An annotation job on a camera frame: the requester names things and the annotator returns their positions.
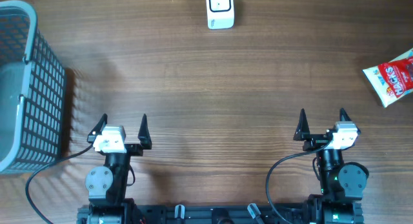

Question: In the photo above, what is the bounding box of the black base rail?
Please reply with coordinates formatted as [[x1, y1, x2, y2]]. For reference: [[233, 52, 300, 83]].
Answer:
[[76, 203, 365, 224]]

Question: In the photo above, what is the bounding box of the grey plastic shopping basket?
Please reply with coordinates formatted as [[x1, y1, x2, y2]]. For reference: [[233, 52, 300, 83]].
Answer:
[[1, 0, 67, 174]]

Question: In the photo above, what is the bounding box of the yellow wet wipes pack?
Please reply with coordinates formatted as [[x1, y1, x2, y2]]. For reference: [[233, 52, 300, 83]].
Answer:
[[363, 49, 412, 108]]

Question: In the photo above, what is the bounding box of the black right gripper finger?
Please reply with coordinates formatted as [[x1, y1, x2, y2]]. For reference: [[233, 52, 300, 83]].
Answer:
[[339, 108, 361, 134], [293, 108, 310, 141]]

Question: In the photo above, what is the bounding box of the red snack bag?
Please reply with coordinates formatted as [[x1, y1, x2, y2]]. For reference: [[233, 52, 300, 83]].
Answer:
[[378, 57, 412, 98]]

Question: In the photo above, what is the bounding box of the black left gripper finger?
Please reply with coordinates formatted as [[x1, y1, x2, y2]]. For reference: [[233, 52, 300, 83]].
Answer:
[[137, 114, 152, 150], [86, 114, 108, 143]]

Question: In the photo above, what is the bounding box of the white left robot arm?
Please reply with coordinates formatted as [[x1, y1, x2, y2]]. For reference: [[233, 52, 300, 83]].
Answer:
[[76, 114, 152, 224]]

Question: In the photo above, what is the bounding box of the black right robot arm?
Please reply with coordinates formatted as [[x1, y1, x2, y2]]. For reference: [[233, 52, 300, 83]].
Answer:
[[293, 108, 369, 224]]

